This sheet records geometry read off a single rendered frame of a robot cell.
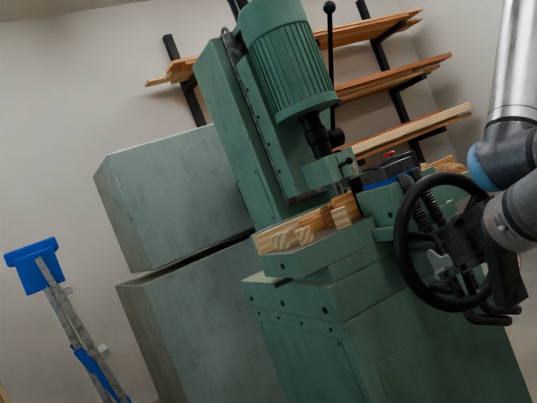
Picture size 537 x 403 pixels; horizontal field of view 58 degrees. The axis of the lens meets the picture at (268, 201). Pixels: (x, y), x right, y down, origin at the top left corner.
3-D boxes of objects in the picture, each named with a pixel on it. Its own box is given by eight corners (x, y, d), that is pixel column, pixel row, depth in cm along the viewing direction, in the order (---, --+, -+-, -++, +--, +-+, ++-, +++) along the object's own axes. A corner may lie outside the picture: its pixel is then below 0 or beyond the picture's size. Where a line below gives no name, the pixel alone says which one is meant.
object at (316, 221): (307, 235, 124) (301, 221, 124) (304, 236, 126) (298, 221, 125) (457, 167, 147) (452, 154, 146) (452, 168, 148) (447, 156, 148)
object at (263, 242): (261, 255, 120) (254, 236, 120) (259, 255, 122) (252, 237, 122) (432, 177, 145) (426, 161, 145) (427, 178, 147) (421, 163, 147)
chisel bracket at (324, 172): (336, 189, 124) (324, 157, 124) (310, 196, 137) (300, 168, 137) (358, 179, 127) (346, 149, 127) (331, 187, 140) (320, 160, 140)
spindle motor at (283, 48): (296, 113, 118) (249, -6, 117) (268, 132, 134) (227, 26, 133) (352, 95, 125) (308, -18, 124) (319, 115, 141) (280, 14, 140)
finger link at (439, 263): (421, 255, 92) (448, 237, 84) (439, 282, 90) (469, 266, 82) (409, 261, 91) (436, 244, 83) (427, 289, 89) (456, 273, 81)
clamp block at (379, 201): (402, 224, 105) (387, 185, 105) (366, 229, 117) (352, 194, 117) (449, 201, 111) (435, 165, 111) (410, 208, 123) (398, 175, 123)
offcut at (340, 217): (352, 222, 115) (344, 205, 115) (352, 225, 112) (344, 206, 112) (337, 228, 116) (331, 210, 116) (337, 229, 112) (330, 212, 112)
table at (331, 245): (322, 280, 96) (312, 252, 96) (264, 277, 124) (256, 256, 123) (517, 181, 120) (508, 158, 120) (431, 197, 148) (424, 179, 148)
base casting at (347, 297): (340, 325, 107) (324, 286, 106) (248, 306, 159) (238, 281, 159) (475, 248, 125) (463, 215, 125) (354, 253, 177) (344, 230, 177)
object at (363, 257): (333, 282, 107) (327, 266, 107) (292, 281, 127) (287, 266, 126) (457, 218, 124) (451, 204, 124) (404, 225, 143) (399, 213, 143)
